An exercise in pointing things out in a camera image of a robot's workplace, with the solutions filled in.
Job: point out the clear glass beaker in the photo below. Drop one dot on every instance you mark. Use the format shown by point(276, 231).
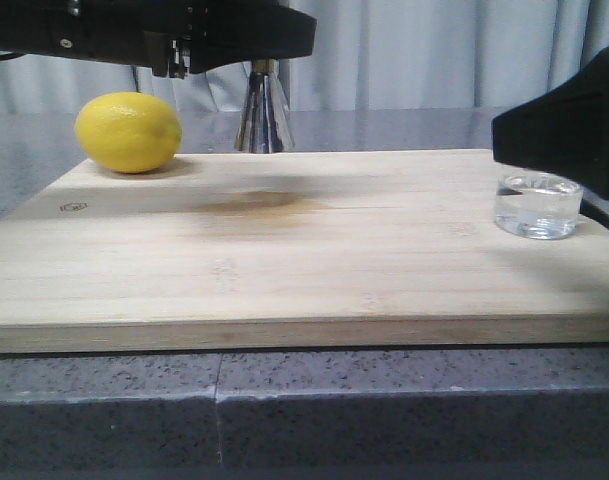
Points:
point(537, 205)

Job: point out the black cutting board handle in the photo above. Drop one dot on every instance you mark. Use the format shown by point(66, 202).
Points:
point(594, 212)

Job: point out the grey curtain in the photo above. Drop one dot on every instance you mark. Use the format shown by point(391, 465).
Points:
point(368, 55)

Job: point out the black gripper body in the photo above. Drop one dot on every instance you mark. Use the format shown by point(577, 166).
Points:
point(172, 38)

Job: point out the steel jigger measuring cup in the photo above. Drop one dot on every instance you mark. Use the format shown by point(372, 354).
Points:
point(264, 127)

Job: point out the yellow lemon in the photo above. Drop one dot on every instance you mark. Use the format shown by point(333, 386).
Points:
point(128, 132)

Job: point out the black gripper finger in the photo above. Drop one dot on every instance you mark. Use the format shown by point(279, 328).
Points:
point(564, 132)

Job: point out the light wooden cutting board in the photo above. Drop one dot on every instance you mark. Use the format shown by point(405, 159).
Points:
point(291, 250)

